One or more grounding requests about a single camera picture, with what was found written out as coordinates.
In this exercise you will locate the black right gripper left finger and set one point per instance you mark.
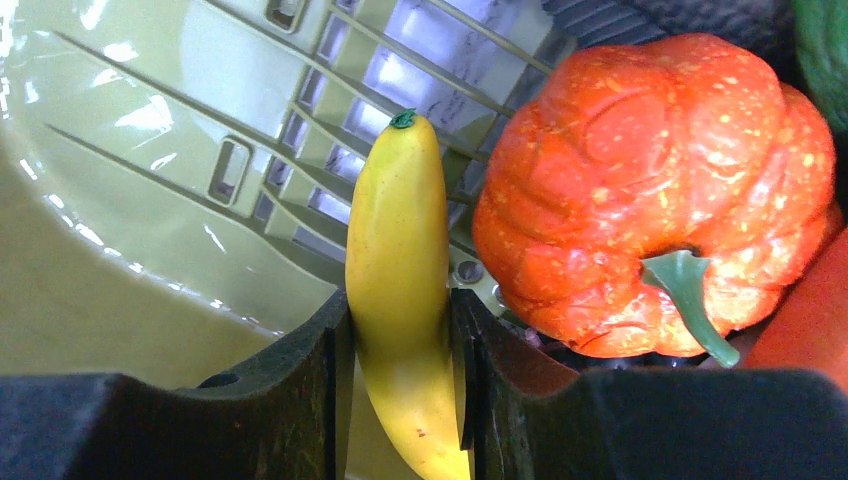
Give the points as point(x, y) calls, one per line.
point(283, 413)

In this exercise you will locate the olive green plastic bin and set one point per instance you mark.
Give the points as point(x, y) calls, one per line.
point(176, 176)

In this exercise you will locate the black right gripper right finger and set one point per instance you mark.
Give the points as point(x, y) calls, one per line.
point(525, 416)

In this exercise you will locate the purple orange toy slice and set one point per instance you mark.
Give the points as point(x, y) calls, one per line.
point(809, 330)

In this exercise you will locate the orange toy pumpkin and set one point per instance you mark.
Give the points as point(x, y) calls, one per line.
point(655, 198)

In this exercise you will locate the grey toy fish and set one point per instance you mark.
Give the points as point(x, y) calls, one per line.
point(762, 27)

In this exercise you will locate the green toy vegetable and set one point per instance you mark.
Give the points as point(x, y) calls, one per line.
point(821, 45)

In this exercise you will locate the yellow toy banana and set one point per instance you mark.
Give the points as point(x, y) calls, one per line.
point(397, 287)

